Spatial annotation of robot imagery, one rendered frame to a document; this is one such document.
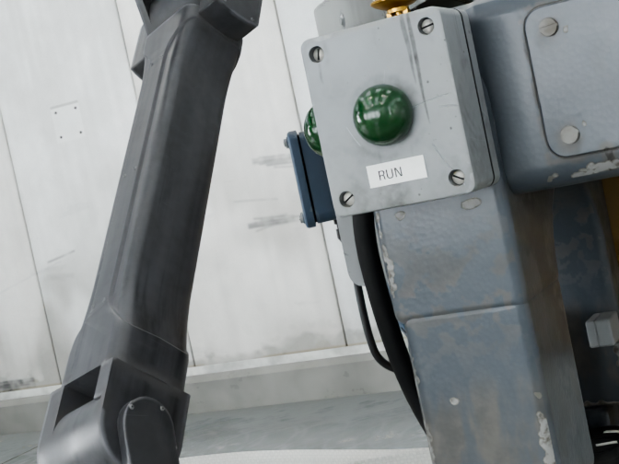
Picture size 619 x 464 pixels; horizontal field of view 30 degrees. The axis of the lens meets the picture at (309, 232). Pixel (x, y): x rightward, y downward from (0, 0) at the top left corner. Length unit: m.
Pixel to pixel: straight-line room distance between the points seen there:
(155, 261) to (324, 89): 0.21
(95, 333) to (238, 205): 5.87
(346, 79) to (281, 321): 6.01
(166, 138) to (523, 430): 0.32
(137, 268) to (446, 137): 0.25
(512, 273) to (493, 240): 0.02
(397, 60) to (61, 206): 6.71
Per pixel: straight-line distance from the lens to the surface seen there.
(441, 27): 0.55
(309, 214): 1.07
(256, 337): 6.66
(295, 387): 6.58
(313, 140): 0.59
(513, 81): 0.60
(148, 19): 0.93
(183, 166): 0.79
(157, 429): 0.67
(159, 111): 0.81
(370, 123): 0.55
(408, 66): 0.56
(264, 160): 6.47
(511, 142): 0.60
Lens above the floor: 1.27
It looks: 3 degrees down
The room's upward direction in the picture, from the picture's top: 12 degrees counter-clockwise
